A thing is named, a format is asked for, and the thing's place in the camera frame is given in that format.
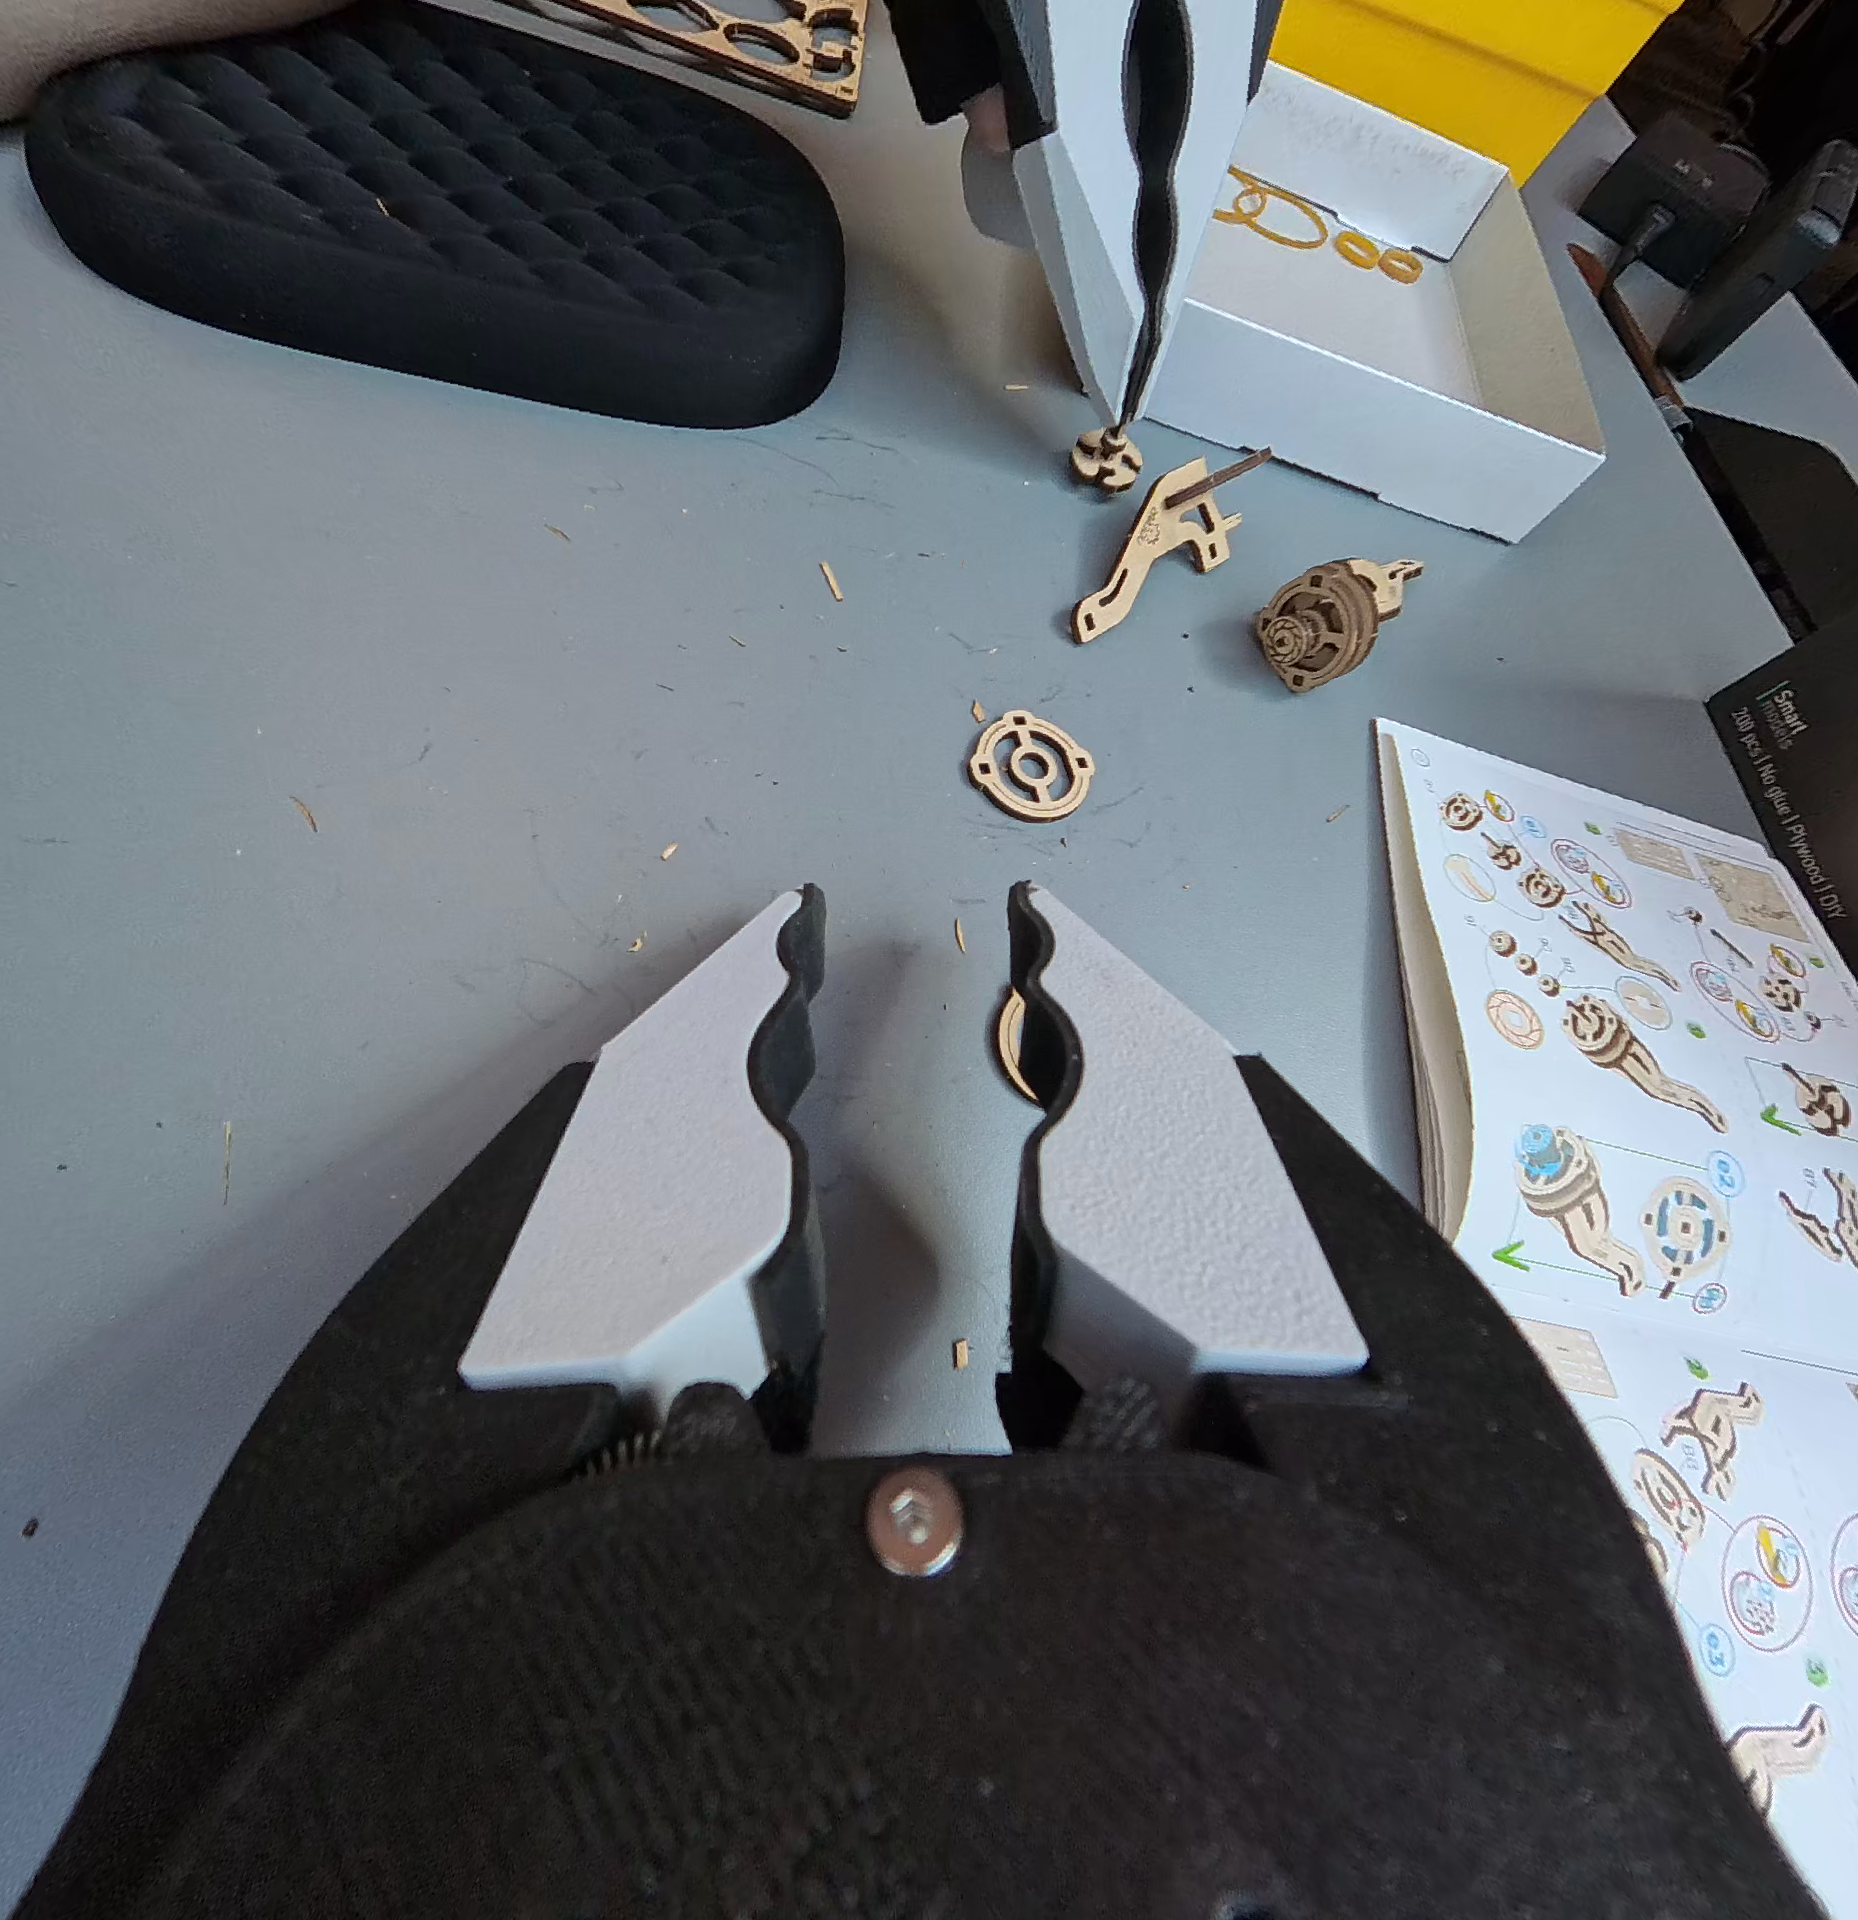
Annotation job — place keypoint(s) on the small wooden cross wheel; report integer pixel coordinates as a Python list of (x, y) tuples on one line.
[(1091, 461)]

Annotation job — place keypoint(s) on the wooden arm part with logo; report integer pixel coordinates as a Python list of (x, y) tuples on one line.
[(1151, 526)]

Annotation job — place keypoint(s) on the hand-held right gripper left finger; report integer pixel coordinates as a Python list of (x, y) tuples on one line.
[(678, 1196)]

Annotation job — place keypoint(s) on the dark grey device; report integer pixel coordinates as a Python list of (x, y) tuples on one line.
[(1766, 252)]

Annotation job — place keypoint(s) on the small tan rubber band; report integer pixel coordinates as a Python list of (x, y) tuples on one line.
[(1345, 252), (1420, 271)]

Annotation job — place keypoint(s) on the white cardboard box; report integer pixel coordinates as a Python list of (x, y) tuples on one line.
[(1320, 405)]

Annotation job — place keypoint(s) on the large tan rubber band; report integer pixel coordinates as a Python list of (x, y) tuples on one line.
[(1300, 243), (1222, 210)]

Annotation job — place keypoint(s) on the thin curved wooden part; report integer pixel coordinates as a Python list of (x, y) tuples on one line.
[(1222, 470)]

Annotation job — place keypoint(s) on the yellow plastic bin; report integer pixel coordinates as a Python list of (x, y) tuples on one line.
[(1474, 62)]

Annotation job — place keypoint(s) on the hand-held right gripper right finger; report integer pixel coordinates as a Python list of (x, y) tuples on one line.
[(1169, 1196)]

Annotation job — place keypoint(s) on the black box device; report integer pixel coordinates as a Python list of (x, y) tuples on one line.
[(1669, 190)]

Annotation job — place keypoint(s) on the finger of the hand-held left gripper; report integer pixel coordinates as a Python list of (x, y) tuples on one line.
[(1213, 199), (1083, 271)]

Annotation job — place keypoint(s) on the black quilted cushion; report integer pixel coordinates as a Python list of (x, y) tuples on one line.
[(414, 210)]

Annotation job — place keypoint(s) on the wooden laser-cut part sheet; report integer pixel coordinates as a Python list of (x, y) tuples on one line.
[(779, 84)]

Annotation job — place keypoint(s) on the person's left hand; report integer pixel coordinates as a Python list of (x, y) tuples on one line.
[(990, 120)]

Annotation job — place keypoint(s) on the black product box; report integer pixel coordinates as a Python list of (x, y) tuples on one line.
[(1827, 724)]

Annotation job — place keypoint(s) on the black flat case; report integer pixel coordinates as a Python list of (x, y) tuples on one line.
[(1801, 513)]

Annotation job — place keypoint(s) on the round wooden hub assembly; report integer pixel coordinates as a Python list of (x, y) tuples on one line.
[(1334, 631)]

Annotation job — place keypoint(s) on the open instruction booklet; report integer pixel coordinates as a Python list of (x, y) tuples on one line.
[(1618, 1196)]

